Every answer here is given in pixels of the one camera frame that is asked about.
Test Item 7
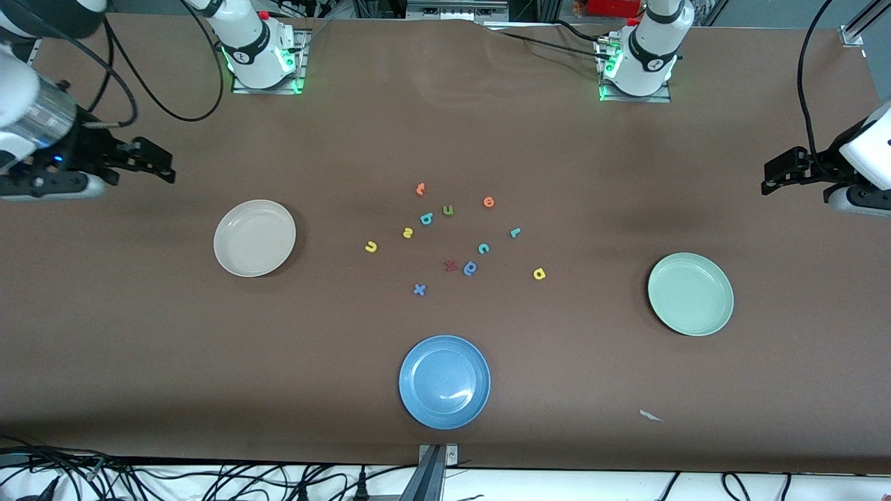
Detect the beige brown plate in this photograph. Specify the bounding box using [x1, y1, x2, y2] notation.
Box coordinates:
[213, 199, 297, 278]

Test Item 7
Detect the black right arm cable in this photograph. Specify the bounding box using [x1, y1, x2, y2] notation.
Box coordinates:
[70, 0, 226, 130]

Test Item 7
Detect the aluminium diagonal post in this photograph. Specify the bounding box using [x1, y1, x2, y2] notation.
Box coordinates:
[844, 0, 891, 37]

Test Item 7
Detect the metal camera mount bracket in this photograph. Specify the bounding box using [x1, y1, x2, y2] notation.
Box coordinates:
[400, 443, 459, 501]

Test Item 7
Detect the black table cable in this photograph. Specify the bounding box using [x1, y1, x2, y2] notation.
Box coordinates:
[553, 19, 606, 42]
[496, 30, 608, 59]

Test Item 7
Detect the blue plate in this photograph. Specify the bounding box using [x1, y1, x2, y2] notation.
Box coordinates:
[398, 335, 492, 431]

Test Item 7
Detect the aluminium frame bar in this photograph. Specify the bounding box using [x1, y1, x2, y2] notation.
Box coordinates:
[406, 0, 510, 22]

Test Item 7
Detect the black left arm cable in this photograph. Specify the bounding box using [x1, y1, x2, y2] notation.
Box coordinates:
[796, 0, 836, 182]

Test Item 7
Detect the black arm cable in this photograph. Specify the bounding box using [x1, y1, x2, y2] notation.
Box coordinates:
[70, 0, 226, 130]
[796, 0, 836, 182]

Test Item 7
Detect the green plate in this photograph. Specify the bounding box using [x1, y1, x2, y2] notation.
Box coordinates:
[647, 252, 735, 337]

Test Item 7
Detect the red box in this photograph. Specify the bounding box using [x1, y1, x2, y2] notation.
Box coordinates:
[587, 0, 645, 17]

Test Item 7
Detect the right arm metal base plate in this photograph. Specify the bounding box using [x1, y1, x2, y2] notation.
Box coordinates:
[231, 28, 311, 95]

